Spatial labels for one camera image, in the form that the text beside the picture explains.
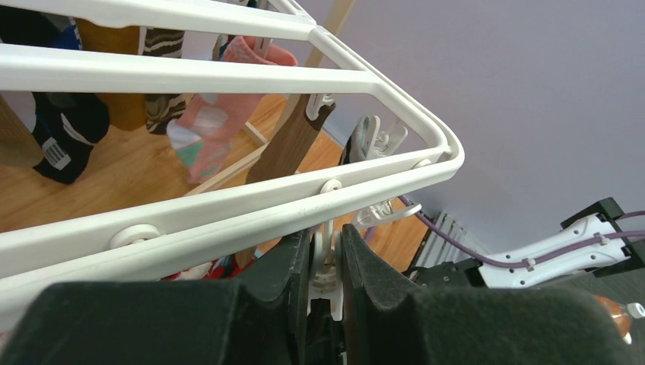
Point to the grey black-striped hanging sock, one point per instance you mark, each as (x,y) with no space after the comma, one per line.
(358,145)

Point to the pink green hanging sock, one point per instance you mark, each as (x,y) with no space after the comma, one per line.
(203,135)

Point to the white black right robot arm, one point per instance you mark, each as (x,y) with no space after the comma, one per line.
(589,241)

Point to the black blue hanging sock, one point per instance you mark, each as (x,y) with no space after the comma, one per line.
(65,126)

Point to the white plastic sock hanger frame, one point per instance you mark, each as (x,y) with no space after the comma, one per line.
(141,101)

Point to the tan hanging sock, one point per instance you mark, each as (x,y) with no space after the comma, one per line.
(290,144)

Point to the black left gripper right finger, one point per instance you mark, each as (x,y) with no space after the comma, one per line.
(392,320)

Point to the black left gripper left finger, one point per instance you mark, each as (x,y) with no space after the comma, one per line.
(253,318)

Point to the red animal face sock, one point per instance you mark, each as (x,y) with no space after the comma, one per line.
(224,267)

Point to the orange plastic bottle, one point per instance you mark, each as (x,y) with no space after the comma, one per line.
(622,315)

